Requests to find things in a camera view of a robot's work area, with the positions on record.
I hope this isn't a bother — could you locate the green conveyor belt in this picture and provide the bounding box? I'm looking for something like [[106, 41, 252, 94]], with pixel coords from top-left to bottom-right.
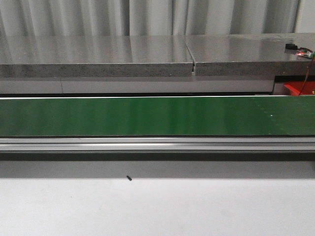
[[0, 96, 315, 137]]

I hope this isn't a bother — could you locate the small lit circuit board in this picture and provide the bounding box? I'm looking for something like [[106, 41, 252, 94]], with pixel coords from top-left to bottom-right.
[[296, 50, 315, 59]]

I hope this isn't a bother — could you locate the black connector plug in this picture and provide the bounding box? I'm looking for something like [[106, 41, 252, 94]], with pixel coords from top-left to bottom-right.
[[285, 43, 299, 50]]

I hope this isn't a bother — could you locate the aluminium conveyor frame rail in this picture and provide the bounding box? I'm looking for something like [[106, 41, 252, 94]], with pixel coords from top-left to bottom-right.
[[0, 137, 315, 152]]

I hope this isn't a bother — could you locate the grey pleated curtain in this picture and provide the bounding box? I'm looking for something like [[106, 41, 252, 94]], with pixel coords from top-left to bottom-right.
[[0, 0, 315, 36]]

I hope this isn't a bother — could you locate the grey stone bench right slab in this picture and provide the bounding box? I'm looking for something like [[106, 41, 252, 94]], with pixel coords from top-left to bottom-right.
[[185, 33, 315, 76]]

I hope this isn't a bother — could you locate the grey stone bench left slab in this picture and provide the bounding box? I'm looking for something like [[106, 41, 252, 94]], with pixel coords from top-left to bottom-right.
[[0, 36, 193, 78]]

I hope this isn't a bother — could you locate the red plastic bin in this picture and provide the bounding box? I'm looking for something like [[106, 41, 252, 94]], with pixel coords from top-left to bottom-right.
[[284, 81, 315, 96]]

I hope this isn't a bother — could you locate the grey stone bench slab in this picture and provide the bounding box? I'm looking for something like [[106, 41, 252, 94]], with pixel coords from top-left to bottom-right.
[[0, 36, 193, 78], [185, 33, 315, 76]]

